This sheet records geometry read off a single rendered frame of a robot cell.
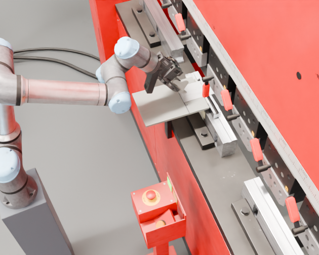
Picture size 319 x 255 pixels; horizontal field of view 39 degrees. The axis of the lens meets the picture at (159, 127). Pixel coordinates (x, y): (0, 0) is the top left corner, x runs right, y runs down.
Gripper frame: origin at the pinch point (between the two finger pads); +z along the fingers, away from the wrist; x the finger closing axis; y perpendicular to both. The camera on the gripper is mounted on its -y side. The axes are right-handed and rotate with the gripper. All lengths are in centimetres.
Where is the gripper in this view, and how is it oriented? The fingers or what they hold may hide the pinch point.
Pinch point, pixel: (180, 86)
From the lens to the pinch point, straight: 175.9
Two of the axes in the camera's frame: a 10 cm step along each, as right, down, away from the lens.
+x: -3.3, -7.4, 5.9
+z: 6.3, 2.9, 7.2
